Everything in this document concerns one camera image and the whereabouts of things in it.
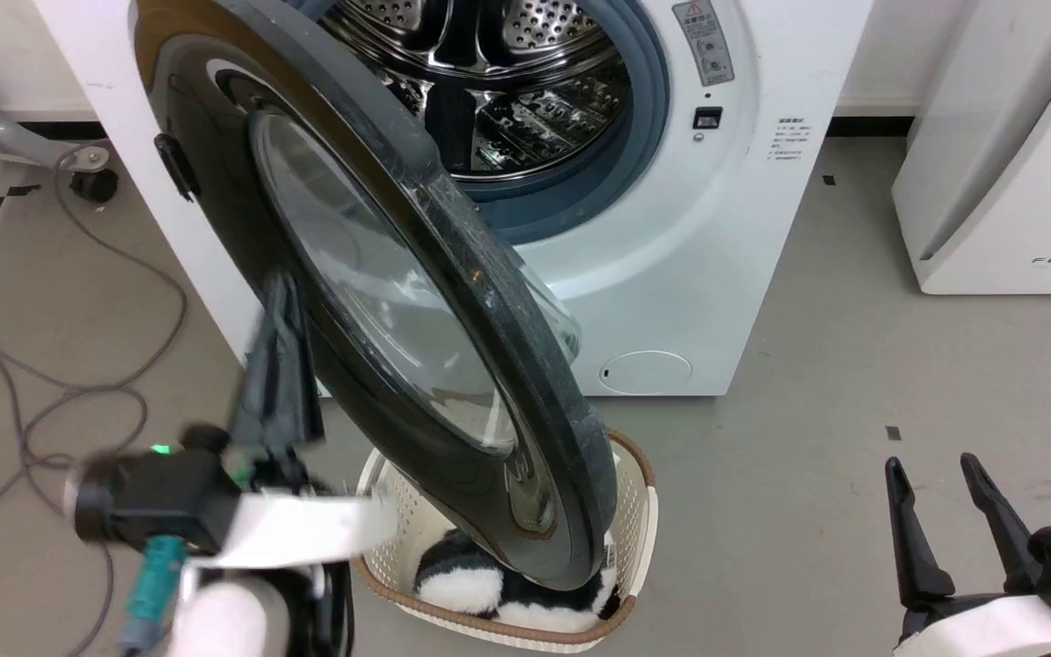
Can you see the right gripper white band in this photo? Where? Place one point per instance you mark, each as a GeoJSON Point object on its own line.
{"type": "Point", "coordinates": [991, 625]}

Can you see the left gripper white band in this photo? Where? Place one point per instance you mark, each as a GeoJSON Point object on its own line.
{"type": "Point", "coordinates": [306, 527]}

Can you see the round black glass washer door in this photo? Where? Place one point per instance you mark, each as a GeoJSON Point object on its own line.
{"type": "Point", "coordinates": [498, 347]}

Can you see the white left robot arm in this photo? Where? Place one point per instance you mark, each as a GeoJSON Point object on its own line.
{"type": "Point", "coordinates": [234, 620]}

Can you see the black door hinge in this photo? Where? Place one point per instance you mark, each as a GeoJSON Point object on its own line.
{"type": "Point", "coordinates": [175, 166]}

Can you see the white front-load washing machine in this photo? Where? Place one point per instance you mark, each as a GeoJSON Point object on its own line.
{"type": "Point", "coordinates": [681, 274]}

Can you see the grey-blue rubber door gasket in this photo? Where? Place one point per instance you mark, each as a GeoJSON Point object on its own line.
{"type": "Point", "coordinates": [649, 100]}

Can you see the black and white plush toy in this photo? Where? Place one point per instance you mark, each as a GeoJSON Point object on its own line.
{"type": "Point", "coordinates": [463, 586]}

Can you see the black caster wheel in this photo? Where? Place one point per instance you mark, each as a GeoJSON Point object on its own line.
{"type": "Point", "coordinates": [93, 182]}

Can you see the cream plastic laundry basket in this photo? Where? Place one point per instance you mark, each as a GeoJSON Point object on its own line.
{"type": "Point", "coordinates": [637, 511]}

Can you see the round white filter cover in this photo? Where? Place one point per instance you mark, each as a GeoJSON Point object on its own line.
{"type": "Point", "coordinates": [645, 372]}

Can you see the white appliance with grey stripe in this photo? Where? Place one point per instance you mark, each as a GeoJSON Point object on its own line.
{"type": "Point", "coordinates": [1027, 182]}

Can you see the perforated steel washer drum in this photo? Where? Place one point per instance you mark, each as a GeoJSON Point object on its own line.
{"type": "Point", "coordinates": [535, 119]}

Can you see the small printed text sticker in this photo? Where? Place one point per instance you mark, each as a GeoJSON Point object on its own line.
{"type": "Point", "coordinates": [787, 140]}

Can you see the grey warning label sticker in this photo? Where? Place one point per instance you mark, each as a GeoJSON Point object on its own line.
{"type": "Point", "coordinates": [703, 44]}

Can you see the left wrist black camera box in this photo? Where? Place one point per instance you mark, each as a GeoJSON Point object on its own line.
{"type": "Point", "coordinates": [156, 497]}

